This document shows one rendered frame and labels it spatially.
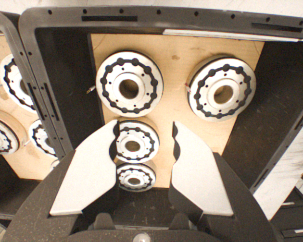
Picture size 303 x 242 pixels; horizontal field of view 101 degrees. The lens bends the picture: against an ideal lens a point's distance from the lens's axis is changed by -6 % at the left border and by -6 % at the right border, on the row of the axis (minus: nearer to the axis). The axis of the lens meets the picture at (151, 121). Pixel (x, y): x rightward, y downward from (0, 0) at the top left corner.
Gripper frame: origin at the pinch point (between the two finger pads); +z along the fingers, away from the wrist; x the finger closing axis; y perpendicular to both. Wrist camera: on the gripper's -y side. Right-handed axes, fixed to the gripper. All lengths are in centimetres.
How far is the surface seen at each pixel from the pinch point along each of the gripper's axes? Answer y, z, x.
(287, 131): 2.1, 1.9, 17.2
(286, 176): 40, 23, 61
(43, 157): 19.5, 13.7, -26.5
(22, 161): 21.6, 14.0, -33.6
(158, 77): -2.1, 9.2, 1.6
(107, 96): 1.2, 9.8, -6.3
